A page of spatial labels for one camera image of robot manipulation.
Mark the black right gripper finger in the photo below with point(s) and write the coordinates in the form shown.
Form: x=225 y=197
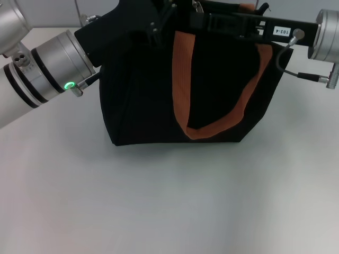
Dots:
x=217 y=22

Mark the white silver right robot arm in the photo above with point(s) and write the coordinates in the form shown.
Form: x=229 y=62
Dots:
x=328 y=37

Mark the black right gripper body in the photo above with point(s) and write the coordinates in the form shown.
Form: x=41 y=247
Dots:
x=286 y=30

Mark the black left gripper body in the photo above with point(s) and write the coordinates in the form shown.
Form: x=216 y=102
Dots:
x=116 y=26

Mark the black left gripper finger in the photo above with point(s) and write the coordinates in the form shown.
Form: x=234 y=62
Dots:
x=169 y=10
x=156 y=37

